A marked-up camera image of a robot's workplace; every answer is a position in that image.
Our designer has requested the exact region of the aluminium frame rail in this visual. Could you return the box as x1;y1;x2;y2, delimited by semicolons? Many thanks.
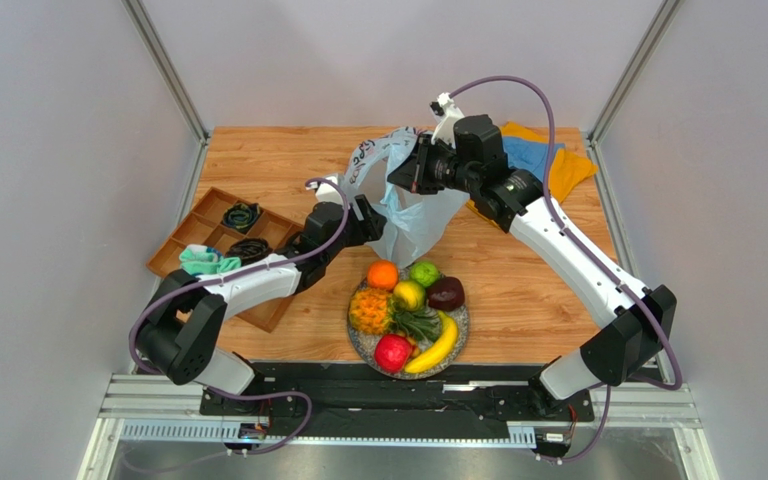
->
122;0;210;142

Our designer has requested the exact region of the yellow green lemon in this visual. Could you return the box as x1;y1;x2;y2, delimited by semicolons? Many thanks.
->
392;279;426;312

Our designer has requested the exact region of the teal sock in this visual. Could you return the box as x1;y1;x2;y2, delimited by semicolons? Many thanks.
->
178;244;241;276

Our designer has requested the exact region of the orange pineapple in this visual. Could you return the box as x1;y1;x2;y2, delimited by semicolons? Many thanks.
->
347;286;443;344

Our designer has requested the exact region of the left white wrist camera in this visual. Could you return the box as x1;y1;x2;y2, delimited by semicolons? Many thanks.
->
305;173;352;207

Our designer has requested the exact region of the light blue plastic bag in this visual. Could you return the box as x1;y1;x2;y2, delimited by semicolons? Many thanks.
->
340;127;468;268

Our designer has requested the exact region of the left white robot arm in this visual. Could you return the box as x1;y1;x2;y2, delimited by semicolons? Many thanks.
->
128;195;387;395

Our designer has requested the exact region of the blue bucket hat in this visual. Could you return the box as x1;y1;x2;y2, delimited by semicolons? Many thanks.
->
502;136;564;184

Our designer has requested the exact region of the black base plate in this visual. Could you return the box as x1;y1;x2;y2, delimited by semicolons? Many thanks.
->
198;362;596;441

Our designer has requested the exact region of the yellow banana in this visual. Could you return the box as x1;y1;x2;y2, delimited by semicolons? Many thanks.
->
403;310;459;376

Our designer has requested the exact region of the green apple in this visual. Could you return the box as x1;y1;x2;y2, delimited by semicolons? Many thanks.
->
409;260;441;288

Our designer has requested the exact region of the orange fruit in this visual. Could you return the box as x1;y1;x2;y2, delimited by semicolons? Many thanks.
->
366;260;400;291

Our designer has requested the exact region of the red apple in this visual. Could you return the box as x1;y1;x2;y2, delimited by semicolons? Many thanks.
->
374;334;414;373

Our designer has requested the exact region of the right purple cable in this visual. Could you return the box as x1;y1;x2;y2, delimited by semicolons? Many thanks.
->
449;75;684;464

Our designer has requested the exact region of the speckled ceramic plate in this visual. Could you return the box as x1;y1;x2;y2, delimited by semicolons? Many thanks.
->
347;261;470;380

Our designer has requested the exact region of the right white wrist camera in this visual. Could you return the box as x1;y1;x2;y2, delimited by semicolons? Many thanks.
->
429;92;464;146

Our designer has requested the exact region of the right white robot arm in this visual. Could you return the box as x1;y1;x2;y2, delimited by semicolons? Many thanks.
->
387;115;677;405

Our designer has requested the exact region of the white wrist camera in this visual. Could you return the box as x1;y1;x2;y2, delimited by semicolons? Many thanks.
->
305;173;352;207
429;92;464;146

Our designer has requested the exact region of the dark purple fruit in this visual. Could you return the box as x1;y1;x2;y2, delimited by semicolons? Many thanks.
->
426;277;466;312

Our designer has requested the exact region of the yellow cloth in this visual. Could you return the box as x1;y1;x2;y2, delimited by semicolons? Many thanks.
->
500;122;598;202

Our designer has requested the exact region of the brown wooden divided tray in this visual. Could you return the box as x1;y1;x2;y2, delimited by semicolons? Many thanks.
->
146;186;305;333

